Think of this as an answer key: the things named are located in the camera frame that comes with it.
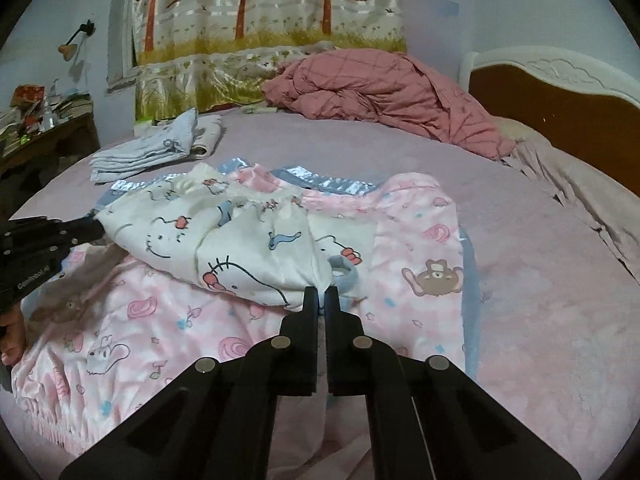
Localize tree print curtain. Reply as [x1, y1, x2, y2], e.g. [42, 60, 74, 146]
[122, 0, 407, 123]

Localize pink cartoon print pants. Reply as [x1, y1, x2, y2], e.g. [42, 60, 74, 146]
[10, 162, 468, 456]

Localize folded light blue clothes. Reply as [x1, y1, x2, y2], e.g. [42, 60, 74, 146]
[90, 108, 223, 184]

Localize white cat print pants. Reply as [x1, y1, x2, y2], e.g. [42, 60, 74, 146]
[95, 162, 376, 308]

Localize person's left hand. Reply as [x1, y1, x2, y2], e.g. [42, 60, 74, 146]
[0, 305, 27, 367]

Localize white framed window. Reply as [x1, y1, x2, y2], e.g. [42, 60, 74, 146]
[107, 0, 146, 93]

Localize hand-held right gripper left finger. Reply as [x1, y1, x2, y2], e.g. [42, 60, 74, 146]
[59, 286, 321, 480]

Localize pink checked quilt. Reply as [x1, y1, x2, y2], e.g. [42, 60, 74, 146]
[262, 49, 518, 161]

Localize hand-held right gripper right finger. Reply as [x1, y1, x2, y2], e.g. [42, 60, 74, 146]
[324, 287, 583, 480]

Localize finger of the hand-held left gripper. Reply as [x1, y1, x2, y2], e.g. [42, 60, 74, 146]
[0, 216, 106, 261]

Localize stack of books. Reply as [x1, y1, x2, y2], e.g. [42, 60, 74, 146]
[52, 92, 95, 121]

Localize blue satin pants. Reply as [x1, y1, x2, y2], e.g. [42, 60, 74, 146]
[22, 157, 481, 386]

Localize beige pillow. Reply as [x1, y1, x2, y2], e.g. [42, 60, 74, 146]
[492, 116, 543, 143]

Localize stack of papers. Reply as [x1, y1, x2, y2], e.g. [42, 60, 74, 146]
[0, 110, 23, 158]

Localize pink wall lamp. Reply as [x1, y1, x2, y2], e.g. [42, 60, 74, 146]
[57, 20, 96, 63]

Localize dark wooden desk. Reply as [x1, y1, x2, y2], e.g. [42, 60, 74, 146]
[0, 112, 101, 221]

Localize white and brown headboard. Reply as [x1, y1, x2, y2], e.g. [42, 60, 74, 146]
[459, 46, 640, 176]

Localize pink pillow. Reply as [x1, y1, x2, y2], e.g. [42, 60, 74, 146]
[500, 140, 640, 281]

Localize red box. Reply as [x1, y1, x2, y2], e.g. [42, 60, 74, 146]
[11, 85, 46, 108]

